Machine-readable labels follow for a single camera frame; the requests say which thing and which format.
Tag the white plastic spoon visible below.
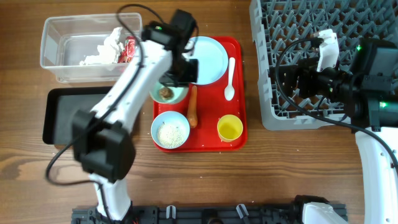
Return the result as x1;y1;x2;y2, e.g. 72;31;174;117
224;57;236;101

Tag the white rice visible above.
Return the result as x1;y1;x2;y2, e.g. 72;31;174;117
157;123;185;149

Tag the blue bowl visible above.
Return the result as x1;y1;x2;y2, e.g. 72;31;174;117
151;111;190;148

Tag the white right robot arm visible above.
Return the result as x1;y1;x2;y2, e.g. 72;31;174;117
274;37;397;223

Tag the red serving tray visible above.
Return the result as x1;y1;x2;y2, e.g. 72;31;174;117
155;36;248;153

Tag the green bowl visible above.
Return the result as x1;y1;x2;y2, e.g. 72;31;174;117
150;82;189;104

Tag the black waste tray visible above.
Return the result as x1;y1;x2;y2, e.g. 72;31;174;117
42;86;111;145

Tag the clear plastic waste bin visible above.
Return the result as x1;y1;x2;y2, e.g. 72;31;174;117
40;14;131;83

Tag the orange carrot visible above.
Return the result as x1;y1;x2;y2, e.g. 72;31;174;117
187;85;198;128

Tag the red snack wrapper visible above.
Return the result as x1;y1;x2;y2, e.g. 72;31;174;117
118;36;136;63

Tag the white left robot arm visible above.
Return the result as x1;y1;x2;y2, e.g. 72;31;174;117
72;9;198;223

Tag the brown food scrap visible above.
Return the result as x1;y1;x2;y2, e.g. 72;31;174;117
159;86;174;101

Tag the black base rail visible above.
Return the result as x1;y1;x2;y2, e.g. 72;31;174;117
71;203;348;224

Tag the light blue plate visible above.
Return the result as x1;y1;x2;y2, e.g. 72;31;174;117
187;36;228;85

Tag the yellow cup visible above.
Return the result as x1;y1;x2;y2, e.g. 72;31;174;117
217;114;244;142

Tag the grey dishwasher rack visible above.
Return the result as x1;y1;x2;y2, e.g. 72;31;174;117
249;0;397;131

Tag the white crumpled tissue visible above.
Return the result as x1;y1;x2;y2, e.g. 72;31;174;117
80;27;124;65

